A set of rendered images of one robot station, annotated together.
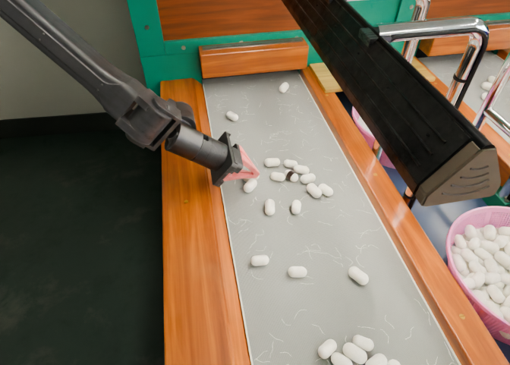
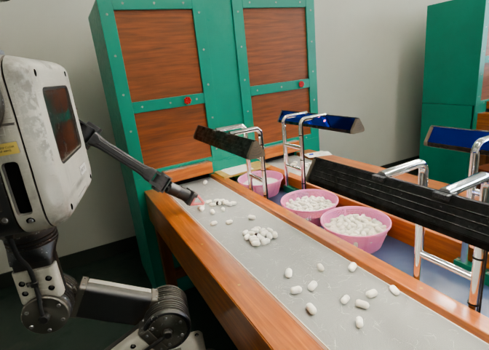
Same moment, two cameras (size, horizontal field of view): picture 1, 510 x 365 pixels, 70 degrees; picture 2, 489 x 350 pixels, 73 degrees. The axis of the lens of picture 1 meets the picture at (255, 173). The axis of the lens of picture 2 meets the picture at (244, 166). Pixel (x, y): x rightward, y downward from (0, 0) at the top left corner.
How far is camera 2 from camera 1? 0.98 m
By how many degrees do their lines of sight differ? 31
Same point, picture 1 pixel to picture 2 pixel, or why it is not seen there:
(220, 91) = not seen: hidden behind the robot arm
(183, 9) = (153, 156)
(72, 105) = (60, 249)
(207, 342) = (201, 239)
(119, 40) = (96, 198)
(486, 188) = (261, 153)
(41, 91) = not seen: hidden behind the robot
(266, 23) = (191, 156)
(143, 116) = (158, 177)
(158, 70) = (142, 185)
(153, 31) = not seen: hidden behind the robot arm
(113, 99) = (148, 173)
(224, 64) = (175, 175)
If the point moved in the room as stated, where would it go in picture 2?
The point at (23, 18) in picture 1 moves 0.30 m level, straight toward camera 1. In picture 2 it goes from (116, 151) to (156, 158)
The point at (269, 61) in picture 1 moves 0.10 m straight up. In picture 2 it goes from (195, 171) to (193, 155)
